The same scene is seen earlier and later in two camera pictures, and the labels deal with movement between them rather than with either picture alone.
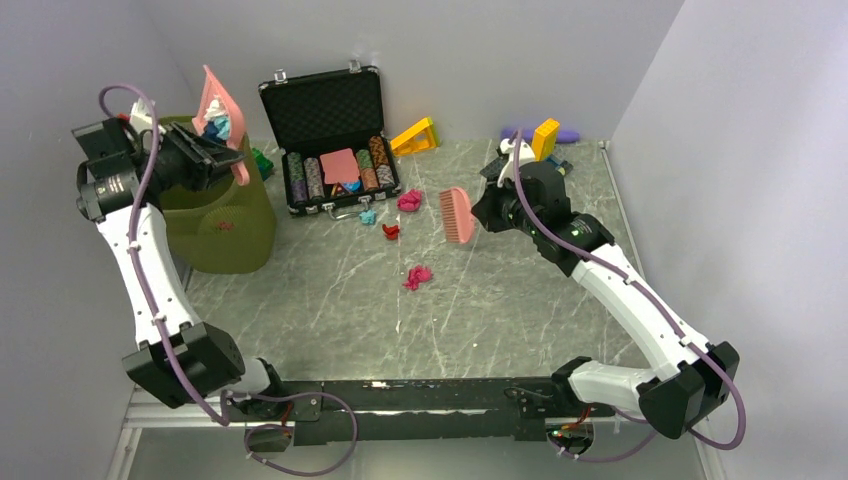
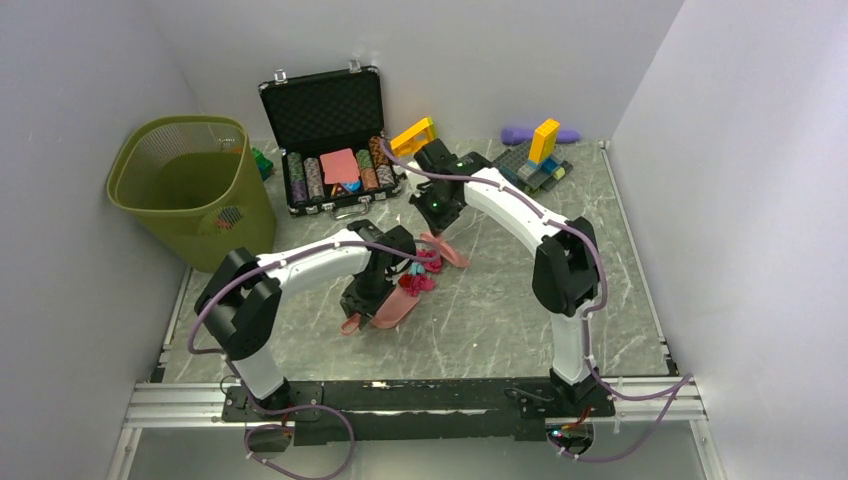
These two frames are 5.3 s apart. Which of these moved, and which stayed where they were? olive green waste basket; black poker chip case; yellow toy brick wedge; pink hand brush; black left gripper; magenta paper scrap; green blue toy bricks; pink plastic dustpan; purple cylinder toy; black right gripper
Moved: black left gripper; pink plastic dustpan; black right gripper; magenta paper scrap; pink hand brush
Stayed: olive green waste basket; black poker chip case; purple cylinder toy; green blue toy bricks; yellow toy brick wedge
